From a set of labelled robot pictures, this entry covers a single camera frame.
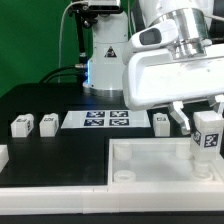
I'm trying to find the white U-shaped obstacle fence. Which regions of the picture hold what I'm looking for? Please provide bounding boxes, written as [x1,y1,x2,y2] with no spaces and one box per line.
[0,154,224,215]

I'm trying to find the black cables at base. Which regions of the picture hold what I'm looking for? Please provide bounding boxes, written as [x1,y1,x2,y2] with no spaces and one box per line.
[39,65,88,84]

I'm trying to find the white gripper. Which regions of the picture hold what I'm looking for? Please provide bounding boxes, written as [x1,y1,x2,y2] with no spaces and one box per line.
[123,44,224,135]

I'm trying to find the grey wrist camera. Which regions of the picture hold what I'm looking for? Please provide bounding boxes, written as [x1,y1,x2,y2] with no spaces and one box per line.
[128,19,178,52]

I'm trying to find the white cable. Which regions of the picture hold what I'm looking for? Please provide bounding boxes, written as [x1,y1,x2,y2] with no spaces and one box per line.
[57,0,88,84]

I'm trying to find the grey camera on top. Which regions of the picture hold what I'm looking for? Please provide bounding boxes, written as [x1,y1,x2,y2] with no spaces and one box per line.
[88,0,121,13]

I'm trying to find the white square tabletop part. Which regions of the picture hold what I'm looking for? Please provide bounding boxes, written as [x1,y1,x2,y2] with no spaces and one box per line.
[107,137,224,184]

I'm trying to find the white sheet with AprilTags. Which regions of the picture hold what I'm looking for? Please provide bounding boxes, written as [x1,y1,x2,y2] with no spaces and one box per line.
[61,110,151,129]

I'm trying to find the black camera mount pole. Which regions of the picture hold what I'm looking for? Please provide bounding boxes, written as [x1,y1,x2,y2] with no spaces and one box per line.
[69,0,97,70]

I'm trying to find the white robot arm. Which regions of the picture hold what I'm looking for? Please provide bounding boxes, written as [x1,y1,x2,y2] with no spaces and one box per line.
[83,0,224,134]

